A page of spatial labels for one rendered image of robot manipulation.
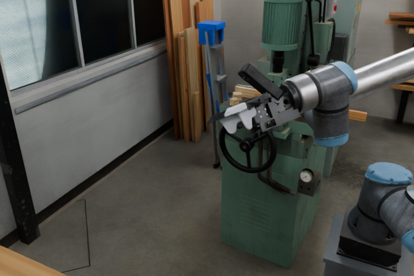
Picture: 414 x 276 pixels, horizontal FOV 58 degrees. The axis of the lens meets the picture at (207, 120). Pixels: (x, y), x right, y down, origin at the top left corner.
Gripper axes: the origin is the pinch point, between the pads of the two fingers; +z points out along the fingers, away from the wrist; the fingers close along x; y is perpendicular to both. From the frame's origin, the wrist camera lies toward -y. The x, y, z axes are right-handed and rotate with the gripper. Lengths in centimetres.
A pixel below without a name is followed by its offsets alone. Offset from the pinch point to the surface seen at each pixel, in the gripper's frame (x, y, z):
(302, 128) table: 77, 18, -61
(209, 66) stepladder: 181, -39, -62
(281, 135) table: 75, 17, -49
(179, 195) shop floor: 193, 42, -10
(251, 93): 106, -6, -55
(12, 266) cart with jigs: 79, 26, 73
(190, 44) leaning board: 225, -70, -68
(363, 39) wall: 239, -26, -247
